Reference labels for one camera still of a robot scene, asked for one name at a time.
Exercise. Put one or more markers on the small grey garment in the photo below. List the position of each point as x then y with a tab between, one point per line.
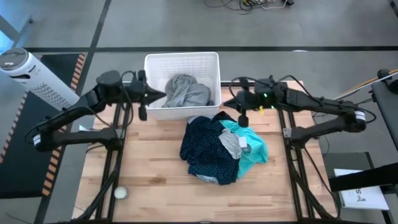
231	143

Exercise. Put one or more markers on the grey ribbed knit garment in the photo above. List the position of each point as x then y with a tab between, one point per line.
182	88

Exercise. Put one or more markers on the light grey heather garment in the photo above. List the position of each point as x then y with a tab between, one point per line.
202	96

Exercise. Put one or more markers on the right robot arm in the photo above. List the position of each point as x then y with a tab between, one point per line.
311	101

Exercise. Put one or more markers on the teal garment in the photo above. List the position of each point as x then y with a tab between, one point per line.
253	149

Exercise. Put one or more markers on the white plastic laundry basket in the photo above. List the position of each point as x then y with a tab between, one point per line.
183	112

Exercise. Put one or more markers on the black flat bar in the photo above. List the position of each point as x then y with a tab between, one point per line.
363	179

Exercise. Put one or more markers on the white paper booklet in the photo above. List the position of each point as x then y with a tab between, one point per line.
363	199

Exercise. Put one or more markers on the small white ball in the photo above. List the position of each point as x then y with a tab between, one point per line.
120	193

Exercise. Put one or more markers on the navy dotted garment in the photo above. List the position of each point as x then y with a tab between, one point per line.
205	149

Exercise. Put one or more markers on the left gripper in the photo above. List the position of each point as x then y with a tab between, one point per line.
136	91

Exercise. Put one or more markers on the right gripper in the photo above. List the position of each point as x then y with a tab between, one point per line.
248	99

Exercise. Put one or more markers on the black aluminium table frame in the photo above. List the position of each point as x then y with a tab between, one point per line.
225	83

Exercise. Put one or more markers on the white tower fan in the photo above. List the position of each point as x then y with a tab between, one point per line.
31	77

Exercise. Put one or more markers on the grey metal post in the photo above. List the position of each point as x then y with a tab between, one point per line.
9	29

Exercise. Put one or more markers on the black orange-striped floor mat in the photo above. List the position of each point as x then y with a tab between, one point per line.
21	161

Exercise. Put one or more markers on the small yellow tag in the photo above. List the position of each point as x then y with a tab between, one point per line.
261	109

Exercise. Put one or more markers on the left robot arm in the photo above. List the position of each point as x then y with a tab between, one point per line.
74	109

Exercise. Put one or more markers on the black padded seat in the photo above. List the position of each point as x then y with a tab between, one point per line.
387	105

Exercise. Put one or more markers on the orange rod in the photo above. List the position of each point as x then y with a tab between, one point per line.
373	81

